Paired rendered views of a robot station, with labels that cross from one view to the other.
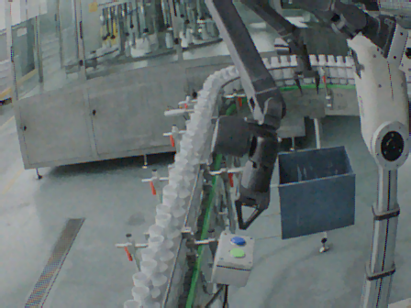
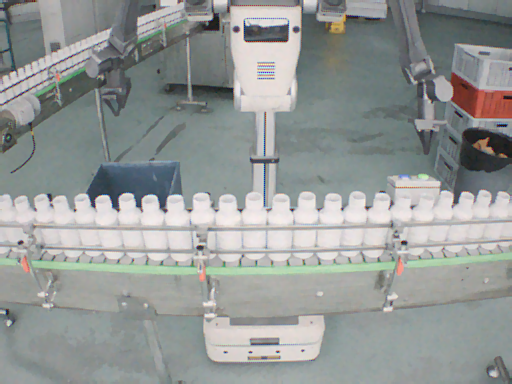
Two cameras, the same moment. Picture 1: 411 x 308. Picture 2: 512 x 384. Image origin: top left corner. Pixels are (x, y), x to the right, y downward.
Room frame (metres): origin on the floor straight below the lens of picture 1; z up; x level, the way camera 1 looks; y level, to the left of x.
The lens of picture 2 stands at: (1.72, 0.88, 1.71)
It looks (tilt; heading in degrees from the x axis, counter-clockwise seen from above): 33 degrees down; 261
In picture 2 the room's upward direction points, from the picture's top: straight up
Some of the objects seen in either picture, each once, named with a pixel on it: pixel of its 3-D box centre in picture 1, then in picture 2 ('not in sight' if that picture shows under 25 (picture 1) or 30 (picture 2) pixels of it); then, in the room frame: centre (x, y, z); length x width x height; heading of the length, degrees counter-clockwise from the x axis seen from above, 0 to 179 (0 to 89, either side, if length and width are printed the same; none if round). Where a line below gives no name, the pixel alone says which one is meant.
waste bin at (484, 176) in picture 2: not in sight; (482, 183); (-0.14, -1.10, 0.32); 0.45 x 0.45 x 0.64
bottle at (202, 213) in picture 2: (191, 173); (203, 226); (1.72, 0.05, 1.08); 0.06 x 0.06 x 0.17
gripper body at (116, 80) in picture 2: (304, 64); (115, 77); (1.96, -0.40, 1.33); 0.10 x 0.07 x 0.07; 81
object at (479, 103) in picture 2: not in sight; (492, 94); (-0.49, -1.61, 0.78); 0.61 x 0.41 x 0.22; 179
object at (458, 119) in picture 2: not in sight; (486, 121); (-0.48, -1.60, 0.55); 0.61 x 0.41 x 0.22; 179
